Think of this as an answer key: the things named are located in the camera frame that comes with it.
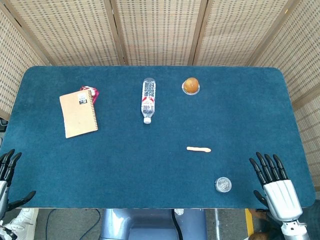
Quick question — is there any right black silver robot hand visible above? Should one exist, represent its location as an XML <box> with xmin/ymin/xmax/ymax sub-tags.
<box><xmin>249</xmin><ymin>151</ymin><xmax>303</xmax><ymax>222</ymax></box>

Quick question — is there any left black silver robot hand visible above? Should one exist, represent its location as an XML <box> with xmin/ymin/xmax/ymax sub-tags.
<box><xmin>0</xmin><ymin>149</ymin><xmax>37</xmax><ymax>222</ymax></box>

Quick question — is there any orange-pink rubber sausage toy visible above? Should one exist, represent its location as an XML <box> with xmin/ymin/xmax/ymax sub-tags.
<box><xmin>186</xmin><ymin>146</ymin><xmax>212</xmax><ymax>153</ymax></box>

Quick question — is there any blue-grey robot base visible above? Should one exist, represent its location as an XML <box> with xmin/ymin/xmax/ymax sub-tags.
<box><xmin>99</xmin><ymin>208</ymin><xmax>208</xmax><ymax>240</ymax></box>

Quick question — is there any white shoe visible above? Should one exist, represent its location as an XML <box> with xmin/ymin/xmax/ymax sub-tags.
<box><xmin>3</xmin><ymin>207</ymin><xmax>40</xmax><ymax>240</ymax></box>

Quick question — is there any clear round paperclip box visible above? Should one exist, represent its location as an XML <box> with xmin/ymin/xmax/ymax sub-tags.
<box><xmin>214</xmin><ymin>176</ymin><xmax>232</xmax><ymax>193</ymax></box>

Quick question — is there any kraft spiral notebook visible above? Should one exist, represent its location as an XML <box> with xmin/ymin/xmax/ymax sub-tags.
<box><xmin>59</xmin><ymin>89</ymin><xmax>99</xmax><ymax>139</ymax></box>

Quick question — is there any woven folding screen panel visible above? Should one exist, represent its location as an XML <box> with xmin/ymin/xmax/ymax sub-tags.
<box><xmin>249</xmin><ymin>0</ymin><xmax>320</xmax><ymax>201</ymax></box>
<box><xmin>0</xmin><ymin>0</ymin><xmax>126</xmax><ymax>67</ymax></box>
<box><xmin>0</xmin><ymin>4</ymin><xmax>51</xmax><ymax>121</ymax></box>
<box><xmin>109</xmin><ymin>0</ymin><xmax>208</xmax><ymax>66</ymax></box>
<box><xmin>192</xmin><ymin>0</ymin><xmax>301</xmax><ymax>67</ymax></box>

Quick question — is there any pink snack packet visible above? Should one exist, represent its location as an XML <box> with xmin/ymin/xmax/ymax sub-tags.
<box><xmin>79</xmin><ymin>85</ymin><xmax>100</xmax><ymax>105</ymax></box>

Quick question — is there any blue table mat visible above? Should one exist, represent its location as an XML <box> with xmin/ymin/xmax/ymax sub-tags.
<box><xmin>4</xmin><ymin>65</ymin><xmax>316</xmax><ymax>210</ymax></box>

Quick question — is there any orange jelly cup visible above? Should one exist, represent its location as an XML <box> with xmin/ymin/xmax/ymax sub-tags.
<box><xmin>181</xmin><ymin>77</ymin><xmax>201</xmax><ymax>96</ymax></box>

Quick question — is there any clear plastic water bottle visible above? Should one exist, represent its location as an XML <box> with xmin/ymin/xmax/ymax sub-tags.
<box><xmin>140</xmin><ymin>77</ymin><xmax>157</xmax><ymax>125</ymax></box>

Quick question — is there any blue floor cable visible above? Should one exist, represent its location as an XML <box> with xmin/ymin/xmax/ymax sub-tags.
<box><xmin>46</xmin><ymin>208</ymin><xmax>101</xmax><ymax>240</ymax></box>

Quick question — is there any black base cable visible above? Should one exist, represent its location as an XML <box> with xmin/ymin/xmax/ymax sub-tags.
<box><xmin>171</xmin><ymin>208</ymin><xmax>182</xmax><ymax>240</ymax></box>

